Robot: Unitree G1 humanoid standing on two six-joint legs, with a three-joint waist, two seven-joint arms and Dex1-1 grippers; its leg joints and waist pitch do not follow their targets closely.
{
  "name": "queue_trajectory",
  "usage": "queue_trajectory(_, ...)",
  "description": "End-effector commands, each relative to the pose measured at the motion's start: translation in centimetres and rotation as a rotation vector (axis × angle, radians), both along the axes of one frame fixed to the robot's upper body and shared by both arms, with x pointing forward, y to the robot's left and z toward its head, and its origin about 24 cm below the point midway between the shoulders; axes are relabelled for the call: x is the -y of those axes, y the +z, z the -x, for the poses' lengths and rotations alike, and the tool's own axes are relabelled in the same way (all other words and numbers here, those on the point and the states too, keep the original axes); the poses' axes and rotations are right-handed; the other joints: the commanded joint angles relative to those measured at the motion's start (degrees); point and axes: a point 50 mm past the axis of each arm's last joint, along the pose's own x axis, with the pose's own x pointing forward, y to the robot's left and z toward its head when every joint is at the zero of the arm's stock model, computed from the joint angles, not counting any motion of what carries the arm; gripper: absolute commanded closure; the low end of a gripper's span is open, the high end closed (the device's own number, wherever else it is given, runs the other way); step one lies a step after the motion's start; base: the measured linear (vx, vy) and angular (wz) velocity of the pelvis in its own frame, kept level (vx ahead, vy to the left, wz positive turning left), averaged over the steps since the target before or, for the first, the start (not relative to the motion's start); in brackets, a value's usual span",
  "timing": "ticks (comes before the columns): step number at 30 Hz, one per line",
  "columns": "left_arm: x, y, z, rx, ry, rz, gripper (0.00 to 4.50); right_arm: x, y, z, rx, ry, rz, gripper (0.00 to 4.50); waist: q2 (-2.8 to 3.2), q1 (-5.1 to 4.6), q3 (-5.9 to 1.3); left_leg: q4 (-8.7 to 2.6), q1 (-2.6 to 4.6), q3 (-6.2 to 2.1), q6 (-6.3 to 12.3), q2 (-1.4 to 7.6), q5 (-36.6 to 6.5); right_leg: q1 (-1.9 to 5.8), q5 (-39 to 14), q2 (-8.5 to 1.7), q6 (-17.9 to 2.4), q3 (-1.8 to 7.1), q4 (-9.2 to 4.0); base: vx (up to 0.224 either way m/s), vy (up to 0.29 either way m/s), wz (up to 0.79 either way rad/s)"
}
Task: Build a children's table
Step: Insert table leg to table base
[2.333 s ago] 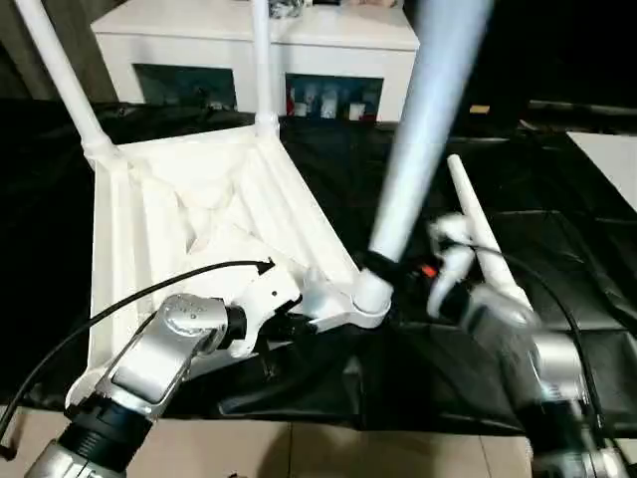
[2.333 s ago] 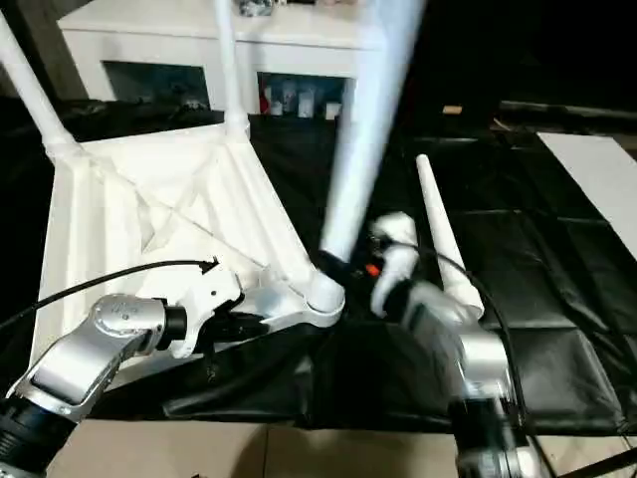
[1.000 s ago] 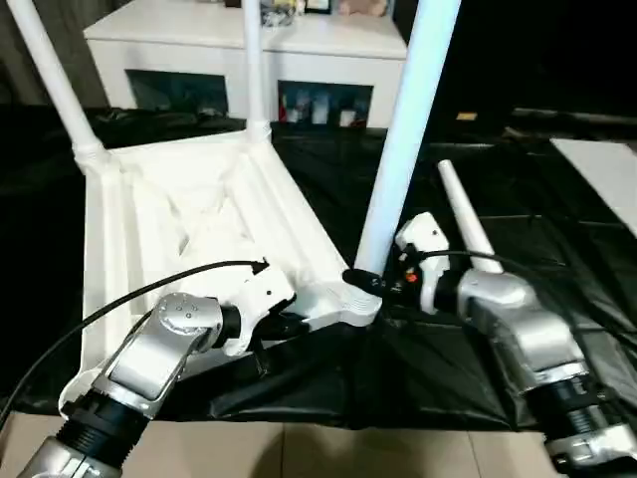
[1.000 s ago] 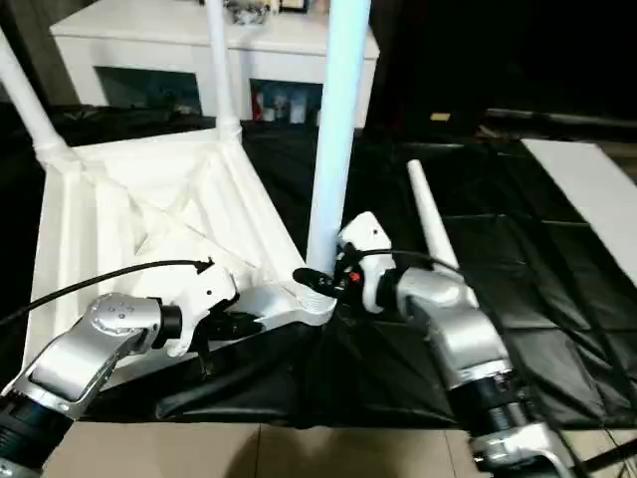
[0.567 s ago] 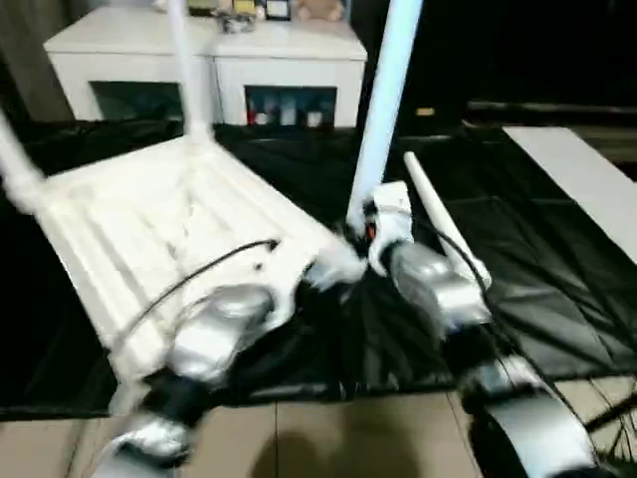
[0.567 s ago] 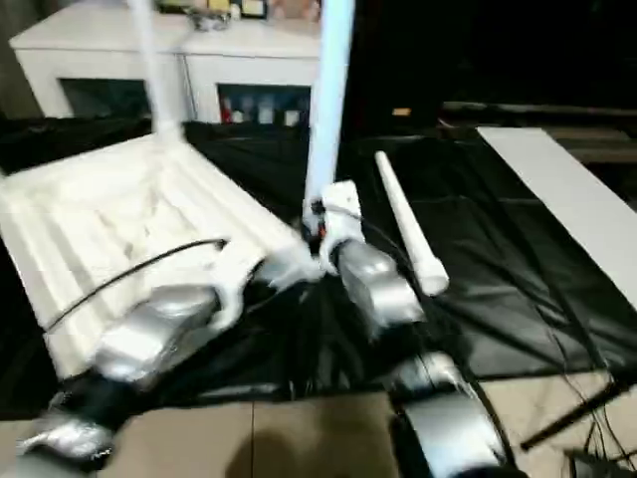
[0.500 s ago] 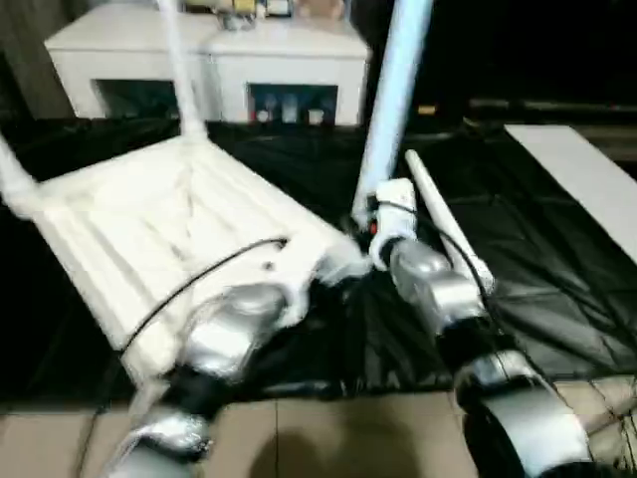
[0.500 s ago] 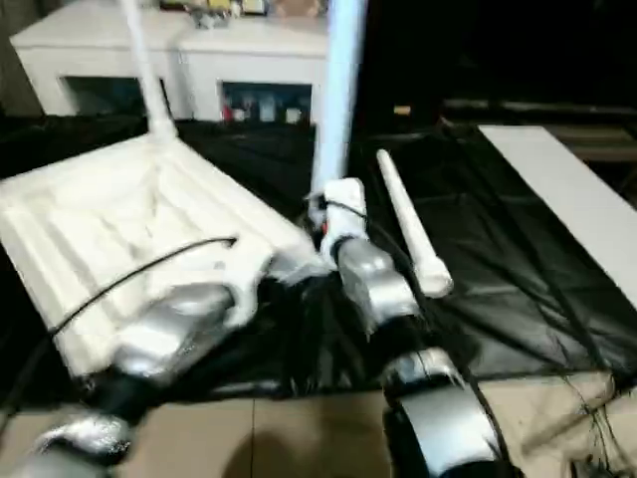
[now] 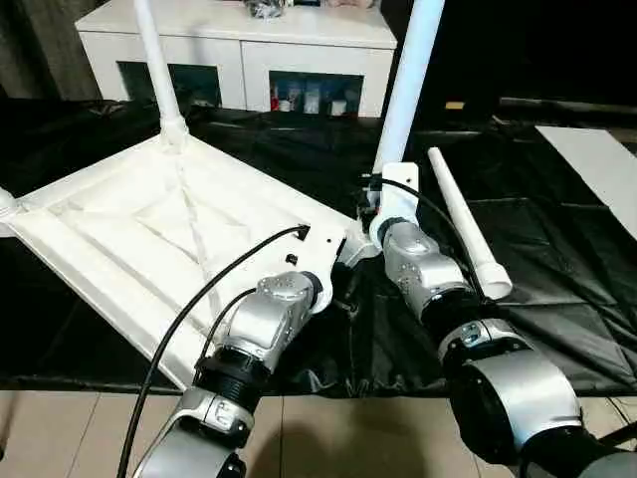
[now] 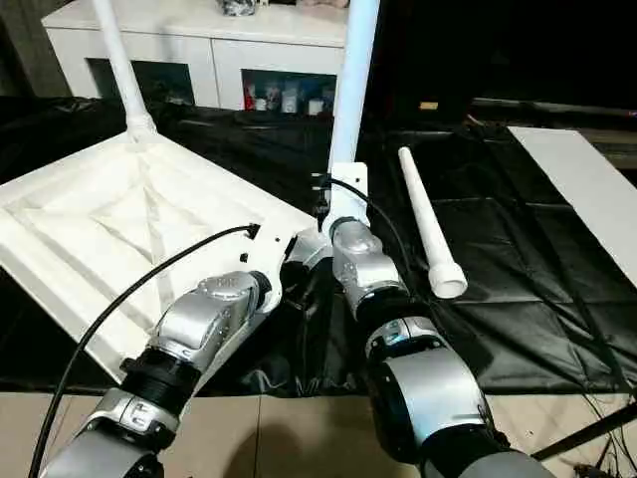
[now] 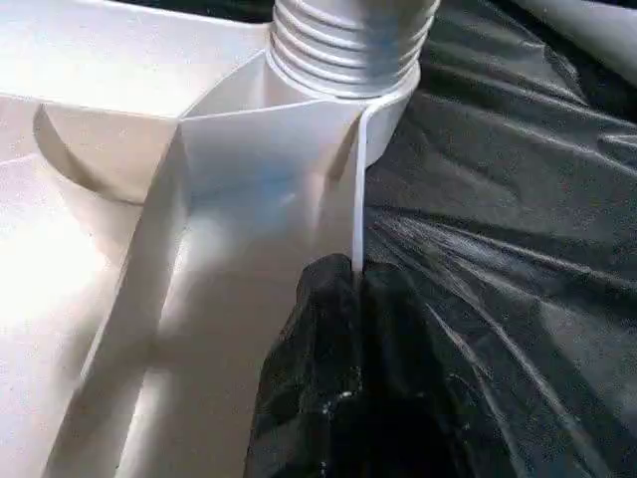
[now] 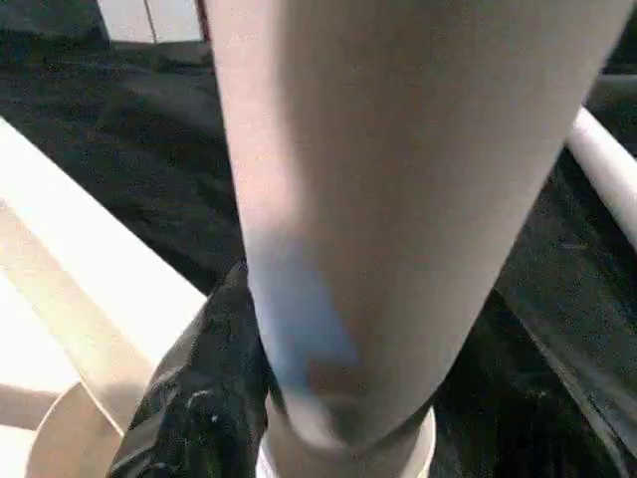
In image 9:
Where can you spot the black metal stand frame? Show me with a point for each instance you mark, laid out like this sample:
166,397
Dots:
619,434

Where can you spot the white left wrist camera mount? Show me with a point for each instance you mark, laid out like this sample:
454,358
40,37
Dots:
318,244

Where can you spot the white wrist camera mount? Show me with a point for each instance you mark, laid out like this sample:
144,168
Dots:
318,244
400,184

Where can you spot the white flat board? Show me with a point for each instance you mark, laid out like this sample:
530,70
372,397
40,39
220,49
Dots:
592,164

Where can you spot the black work mat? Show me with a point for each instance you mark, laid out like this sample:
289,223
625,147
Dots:
547,274

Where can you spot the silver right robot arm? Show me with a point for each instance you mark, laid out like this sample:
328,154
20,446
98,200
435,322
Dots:
423,264

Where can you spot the small tan label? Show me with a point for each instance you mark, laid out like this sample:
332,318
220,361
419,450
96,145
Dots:
453,105

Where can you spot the white cabinet with glass doors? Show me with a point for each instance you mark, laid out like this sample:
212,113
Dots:
199,35

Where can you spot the black metal rail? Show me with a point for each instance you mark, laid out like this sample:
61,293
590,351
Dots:
572,107

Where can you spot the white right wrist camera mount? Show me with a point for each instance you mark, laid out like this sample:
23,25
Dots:
400,184

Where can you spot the white plastic table leg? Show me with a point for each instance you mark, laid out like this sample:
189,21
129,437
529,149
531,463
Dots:
10,204
463,214
408,89
159,74

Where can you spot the white plastic table top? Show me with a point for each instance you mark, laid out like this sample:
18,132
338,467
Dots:
124,224

